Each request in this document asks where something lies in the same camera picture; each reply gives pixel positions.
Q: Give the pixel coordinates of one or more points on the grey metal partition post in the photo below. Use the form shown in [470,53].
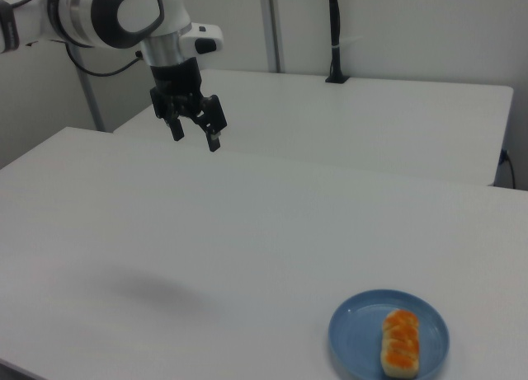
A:
[273,25]

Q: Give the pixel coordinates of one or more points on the black camera pole with base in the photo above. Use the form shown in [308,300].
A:
[336,38]

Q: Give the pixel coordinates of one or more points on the blue round plate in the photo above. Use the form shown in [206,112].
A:
[354,326]

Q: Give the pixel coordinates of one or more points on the bread with orange topping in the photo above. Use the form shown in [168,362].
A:
[400,342]

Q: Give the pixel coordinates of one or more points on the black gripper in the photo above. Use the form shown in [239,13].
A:
[177,81]

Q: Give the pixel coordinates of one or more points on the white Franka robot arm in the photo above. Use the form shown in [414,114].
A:
[78,13]

